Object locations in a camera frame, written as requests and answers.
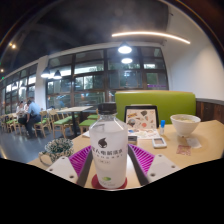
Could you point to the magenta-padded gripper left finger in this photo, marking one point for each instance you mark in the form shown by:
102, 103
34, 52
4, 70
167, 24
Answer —
61, 168

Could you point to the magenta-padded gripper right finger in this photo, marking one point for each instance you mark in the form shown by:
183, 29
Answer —
163, 166

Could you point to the clear black-capped drink bottle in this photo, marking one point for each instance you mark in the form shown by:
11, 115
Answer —
108, 150

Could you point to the speckled green white mug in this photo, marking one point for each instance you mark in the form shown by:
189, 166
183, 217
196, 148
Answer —
60, 147

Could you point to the small white flat device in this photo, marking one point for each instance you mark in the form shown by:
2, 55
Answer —
159, 142

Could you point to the reddish paper card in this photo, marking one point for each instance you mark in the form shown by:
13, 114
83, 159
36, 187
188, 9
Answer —
183, 150

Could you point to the flat round red coaster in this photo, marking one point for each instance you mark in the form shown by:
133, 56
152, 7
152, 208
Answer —
94, 183

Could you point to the white paper sheet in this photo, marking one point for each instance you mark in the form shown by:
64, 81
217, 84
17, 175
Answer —
146, 134

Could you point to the white paper napkin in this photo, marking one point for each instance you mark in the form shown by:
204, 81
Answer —
194, 142

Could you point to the small blue-capped white bottle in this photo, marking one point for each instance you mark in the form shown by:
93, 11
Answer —
162, 127

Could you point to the small dark box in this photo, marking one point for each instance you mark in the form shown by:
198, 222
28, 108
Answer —
132, 140

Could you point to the group of green-cushioned wooden chairs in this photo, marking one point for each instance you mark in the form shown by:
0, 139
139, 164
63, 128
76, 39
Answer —
61, 121

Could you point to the white ceramic bowl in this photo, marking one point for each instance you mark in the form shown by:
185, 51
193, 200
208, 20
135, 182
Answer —
185, 125

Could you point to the person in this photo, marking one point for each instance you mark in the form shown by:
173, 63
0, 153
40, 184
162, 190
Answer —
20, 108
33, 115

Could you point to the light wooden dining table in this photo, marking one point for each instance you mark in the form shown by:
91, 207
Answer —
75, 109

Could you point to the long linear ceiling light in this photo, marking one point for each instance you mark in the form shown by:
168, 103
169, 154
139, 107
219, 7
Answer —
150, 34

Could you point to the dark-framed window wall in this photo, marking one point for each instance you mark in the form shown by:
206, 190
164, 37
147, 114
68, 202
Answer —
90, 80

